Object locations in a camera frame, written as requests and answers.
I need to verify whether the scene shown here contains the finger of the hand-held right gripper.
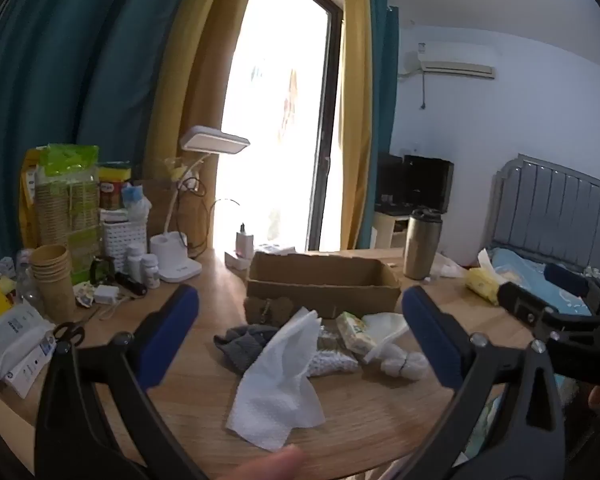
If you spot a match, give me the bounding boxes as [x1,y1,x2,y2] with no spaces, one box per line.
[497,282,600,333]
[544,262,600,311]

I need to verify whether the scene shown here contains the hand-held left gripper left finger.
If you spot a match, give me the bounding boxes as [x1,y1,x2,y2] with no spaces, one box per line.
[34,284,211,480]

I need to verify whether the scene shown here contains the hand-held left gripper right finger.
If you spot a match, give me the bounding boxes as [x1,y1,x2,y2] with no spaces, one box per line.
[401,285,568,480]

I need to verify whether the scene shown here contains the white cloth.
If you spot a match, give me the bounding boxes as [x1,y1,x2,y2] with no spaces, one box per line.
[362,312,411,363]

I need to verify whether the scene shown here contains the grey sock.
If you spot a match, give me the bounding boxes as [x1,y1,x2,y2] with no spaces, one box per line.
[214,324,281,375]

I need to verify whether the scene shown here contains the clear bubble wrap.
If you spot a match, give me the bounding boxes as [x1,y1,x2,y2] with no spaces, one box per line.
[307,325,362,377]

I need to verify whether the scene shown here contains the cardboard box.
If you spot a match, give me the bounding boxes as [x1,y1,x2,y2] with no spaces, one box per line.
[244,251,402,326]

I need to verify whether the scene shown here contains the white paper towel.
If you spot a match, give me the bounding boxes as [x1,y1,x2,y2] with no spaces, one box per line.
[226,309,327,451]

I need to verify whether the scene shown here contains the brown soft pouch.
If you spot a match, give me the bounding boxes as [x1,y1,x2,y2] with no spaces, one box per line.
[245,296,295,326]

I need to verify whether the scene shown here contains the person's left hand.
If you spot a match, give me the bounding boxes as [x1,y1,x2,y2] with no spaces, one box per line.
[225,444,306,480]

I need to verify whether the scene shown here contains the white rolled socks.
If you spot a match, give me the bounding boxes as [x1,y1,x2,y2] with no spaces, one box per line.
[380,344,429,378]

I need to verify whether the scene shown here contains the light blue bedding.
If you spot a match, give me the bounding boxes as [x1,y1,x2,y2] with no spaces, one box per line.
[480,247,596,316]

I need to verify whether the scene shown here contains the yellow tissue pack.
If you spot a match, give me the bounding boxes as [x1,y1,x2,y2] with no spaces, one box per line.
[466,267,503,306]

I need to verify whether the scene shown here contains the black flashlight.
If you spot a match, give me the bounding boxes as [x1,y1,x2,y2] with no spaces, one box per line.
[115,272,148,297]

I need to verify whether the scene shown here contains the white pill bottle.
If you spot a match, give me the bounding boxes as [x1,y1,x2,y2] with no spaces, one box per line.
[126,244,146,283]
[141,254,161,288]

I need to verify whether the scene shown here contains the grey bed headboard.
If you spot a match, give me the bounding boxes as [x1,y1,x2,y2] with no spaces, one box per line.
[489,154,600,271]

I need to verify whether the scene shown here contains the clear plastic bag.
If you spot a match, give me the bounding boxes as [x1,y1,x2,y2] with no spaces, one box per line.
[430,252,468,278]

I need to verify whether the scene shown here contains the green white tissue packet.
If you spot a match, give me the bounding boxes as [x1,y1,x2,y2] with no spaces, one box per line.
[336,311,378,356]

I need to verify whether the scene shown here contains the stainless steel tumbler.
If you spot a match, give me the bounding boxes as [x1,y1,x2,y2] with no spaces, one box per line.
[403,207,443,281]

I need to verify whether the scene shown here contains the small printed pouch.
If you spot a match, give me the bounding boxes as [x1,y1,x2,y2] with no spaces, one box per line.
[74,282,98,307]

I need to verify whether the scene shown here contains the black wrist band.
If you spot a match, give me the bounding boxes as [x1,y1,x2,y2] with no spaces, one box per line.
[89,256,115,283]

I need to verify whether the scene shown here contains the black scissors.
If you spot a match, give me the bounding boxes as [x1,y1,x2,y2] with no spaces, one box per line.
[54,322,87,348]

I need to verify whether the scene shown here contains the white perforated basket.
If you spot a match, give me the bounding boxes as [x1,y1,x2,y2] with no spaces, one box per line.
[101,220,147,273]

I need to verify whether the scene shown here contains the white charger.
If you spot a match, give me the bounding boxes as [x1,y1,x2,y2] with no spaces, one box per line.
[236,222,255,260]

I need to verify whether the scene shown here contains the white cabinet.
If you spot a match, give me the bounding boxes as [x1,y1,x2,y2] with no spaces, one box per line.
[374,210,411,250]

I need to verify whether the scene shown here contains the stack of brown paper cups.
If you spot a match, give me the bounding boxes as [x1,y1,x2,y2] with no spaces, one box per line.
[30,245,76,323]

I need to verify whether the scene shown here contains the blue and white plastic bag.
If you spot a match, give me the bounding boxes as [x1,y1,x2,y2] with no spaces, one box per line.
[121,184,152,221]

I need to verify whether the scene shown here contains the white printed packet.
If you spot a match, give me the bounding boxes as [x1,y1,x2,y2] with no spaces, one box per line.
[0,301,45,361]
[0,325,56,398]

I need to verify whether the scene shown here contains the jar with yellow lid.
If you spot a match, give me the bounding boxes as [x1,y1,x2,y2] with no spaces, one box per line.
[97,161,132,211]

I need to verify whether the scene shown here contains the clear plastic bottle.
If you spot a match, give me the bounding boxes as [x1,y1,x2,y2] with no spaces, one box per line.
[14,249,43,313]

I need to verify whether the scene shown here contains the black electronics box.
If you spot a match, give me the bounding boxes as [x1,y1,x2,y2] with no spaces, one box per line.
[377,154,405,206]
[402,155,456,211]

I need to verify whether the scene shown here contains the clear bag with yellow toy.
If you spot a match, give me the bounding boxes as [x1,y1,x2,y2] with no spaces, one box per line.
[164,156,201,183]

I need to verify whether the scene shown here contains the green wrapped paper cup pack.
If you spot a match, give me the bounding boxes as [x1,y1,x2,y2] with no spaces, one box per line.
[34,144,102,281]

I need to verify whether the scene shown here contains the white desk lamp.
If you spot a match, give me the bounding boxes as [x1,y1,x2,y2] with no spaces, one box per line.
[150,126,251,283]

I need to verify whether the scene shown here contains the white air conditioner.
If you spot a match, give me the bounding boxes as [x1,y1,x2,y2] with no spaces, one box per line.
[404,42,496,80]

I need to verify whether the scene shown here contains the wide yellow curtain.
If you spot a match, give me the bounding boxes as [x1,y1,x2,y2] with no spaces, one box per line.
[145,0,263,256]

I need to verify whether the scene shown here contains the narrow teal curtain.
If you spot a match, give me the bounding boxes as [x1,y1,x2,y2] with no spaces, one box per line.
[362,0,400,248]

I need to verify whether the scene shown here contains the narrow yellow curtain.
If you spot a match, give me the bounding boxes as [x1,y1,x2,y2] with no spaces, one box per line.
[337,0,373,251]

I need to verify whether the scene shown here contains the wide teal curtain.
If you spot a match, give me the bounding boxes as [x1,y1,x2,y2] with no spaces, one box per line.
[0,0,201,261]

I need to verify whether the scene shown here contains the glass balcony door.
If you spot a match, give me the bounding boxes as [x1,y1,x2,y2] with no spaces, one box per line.
[210,0,343,256]

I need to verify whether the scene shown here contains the black charging cable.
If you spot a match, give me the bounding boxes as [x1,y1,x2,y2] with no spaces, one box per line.
[177,177,208,256]

